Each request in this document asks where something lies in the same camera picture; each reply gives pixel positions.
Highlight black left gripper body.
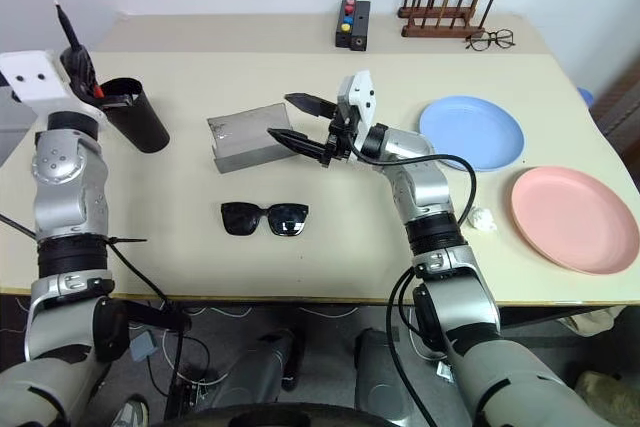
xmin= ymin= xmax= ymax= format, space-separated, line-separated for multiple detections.
xmin=59 ymin=45 xmax=99 ymax=99

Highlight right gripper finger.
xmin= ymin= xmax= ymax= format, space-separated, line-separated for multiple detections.
xmin=283 ymin=92 xmax=339 ymax=119
xmin=267 ymin=127 xmax=330 ymax=165

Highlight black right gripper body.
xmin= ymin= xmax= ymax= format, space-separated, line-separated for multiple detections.
xmin=319 ymin=100 xmax=362 ymax=168

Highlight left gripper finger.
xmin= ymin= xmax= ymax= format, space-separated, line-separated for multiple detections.
xmin=53 ymin=0 xmax=76 ymax=51
xmin=60 ymin=11 xmax=83 ymax=52

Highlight grey glasses case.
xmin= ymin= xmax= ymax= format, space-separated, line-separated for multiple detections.
xmin=206 ymin=102 xmax=302 ymax=175

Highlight black sunglasses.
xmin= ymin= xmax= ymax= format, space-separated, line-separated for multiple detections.
xmin=220 ymin=201 xmax=310 ymax=239

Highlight white paper ball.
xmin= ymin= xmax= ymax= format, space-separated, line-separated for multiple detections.
xmin=467 ymin=206 xmax=498 ymax=234

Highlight pink plate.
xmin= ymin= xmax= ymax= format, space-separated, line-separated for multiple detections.
xmin=510 ymin=165 xmax=640 ymax=277

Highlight black cup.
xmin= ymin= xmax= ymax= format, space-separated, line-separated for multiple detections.
xmin=101 ymin=77 xmax=171 ymax=154

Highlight grey panel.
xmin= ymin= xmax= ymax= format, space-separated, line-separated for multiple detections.
xmin=0 ymin=86 xmax=40 ymax=168

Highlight black box with coloured buttons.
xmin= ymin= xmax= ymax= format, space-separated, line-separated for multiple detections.
xmin=334 ymin=0 xmax=372 ymax=53

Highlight blue plate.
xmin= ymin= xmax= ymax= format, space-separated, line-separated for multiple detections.
xmin=418 ymin=95 xmax=526 ymax=173

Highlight brown wooden peg rack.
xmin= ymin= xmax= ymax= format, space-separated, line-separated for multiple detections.
xmin=397 ymin=0 xmax=496 ymax=40

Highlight black framed clear eyeglasses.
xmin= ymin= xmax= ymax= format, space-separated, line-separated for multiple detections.
xmin=464 ymin=29 xmax=516 ymax=53

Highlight dark grey rounded shape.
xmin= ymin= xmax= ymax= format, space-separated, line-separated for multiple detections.
xmin=212 ymin=329 xmax=307 ymax=411

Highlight small grey box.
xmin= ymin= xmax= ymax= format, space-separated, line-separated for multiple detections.
xmin=130 ymin=331 xmax=161 ymax=362

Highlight dark brown furniture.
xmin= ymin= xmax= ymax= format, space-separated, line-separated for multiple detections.
xmin=589 ymin=54 xmax=640 ymax=158

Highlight grey white shoe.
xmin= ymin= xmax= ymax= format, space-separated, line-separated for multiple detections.
xmin=110 ymin=394 xmax=150 ymax=427

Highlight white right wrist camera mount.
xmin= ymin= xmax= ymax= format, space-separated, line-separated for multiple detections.
xmin=337 ymin=69 xmax=382 ymax=164

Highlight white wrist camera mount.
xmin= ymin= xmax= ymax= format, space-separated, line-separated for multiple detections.
xmin=0 ymin=48 xmax=107 ymax=121
xmin=337 ymin=69 xmax=382 ymax=164

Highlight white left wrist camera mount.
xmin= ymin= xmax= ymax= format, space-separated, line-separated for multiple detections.
xmin=0 ymin=48 xmax=107 ymax=121

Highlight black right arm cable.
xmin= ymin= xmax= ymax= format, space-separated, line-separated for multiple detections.
xmin=347 ymin=134 xmax=479 ymax=427

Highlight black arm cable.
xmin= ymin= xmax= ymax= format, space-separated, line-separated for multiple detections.
xmin=347 ymin=134 xmax=479 ymax=427
xmin=0 ymin=213 xmax=187 ymax=398

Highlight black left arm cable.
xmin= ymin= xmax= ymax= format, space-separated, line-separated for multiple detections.
xmin=0 ymin=213 xmax=187 ymax=398

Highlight black table frame bar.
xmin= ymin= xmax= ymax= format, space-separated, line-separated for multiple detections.
xmin=119 ymin=299 xmax=194 ymax=334

